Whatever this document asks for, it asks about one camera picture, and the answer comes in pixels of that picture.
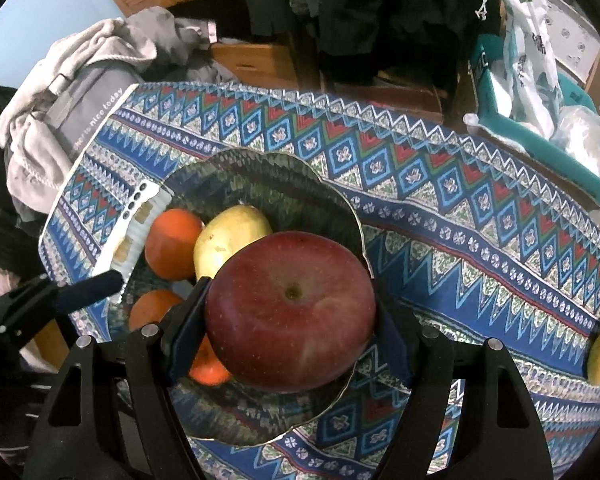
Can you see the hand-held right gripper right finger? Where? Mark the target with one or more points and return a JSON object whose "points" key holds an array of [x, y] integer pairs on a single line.
{"points": [[396, 342]]}

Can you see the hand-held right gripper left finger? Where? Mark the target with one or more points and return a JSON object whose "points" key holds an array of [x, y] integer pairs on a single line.
{"points": [[185, 335]]}

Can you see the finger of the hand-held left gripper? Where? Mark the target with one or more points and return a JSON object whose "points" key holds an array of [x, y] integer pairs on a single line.
{"points": [[87, 291]]}

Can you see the orange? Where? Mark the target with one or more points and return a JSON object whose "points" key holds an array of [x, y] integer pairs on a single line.
{"points": [[207, 367], [172, 247], [152, 310]]}

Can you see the red apple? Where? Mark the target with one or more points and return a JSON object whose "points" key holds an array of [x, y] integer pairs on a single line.
{"points": [[290, 310]]}

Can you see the scalloped glass bowl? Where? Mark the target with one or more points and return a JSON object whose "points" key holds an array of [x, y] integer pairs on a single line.
{"points": [[280, 195]]}

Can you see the blue patterned blanket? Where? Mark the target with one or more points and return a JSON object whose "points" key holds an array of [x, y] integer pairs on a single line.
{"points": [[430, 210]]}

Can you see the dark cloth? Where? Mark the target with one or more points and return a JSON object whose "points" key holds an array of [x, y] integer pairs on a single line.
{"points": [[0, 185]]}

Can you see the beige hoodie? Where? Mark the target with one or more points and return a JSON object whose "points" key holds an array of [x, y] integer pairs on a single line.
{"points": [[30, 160]]}

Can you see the grey bag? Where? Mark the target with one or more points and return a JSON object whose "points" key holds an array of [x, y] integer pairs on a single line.
{"points": [[85, 110]]}

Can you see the teal plastic bin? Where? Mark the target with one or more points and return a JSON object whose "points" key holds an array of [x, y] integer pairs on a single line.
{"points": [[555, 152]]}

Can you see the grey cloth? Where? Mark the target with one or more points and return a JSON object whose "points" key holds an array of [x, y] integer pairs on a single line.
{"points": [[160, 35]]}

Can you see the clear plastic bag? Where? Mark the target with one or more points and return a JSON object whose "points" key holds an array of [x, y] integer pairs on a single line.
{"points": [[587, 140]]}

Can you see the small pink white packet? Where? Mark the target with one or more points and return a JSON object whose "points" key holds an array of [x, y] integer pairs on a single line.
{"points": [[211, 31]]}

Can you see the white printed plastic bag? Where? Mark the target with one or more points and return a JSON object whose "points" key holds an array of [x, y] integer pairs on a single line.
{"points": [[527, 50]]}

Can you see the dark hanging clothes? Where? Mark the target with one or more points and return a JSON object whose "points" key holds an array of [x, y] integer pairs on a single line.
{"points": [[360, 10]]}

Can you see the white patterned box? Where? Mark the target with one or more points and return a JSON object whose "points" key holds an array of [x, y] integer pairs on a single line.
{"points": [[575, 30]]}

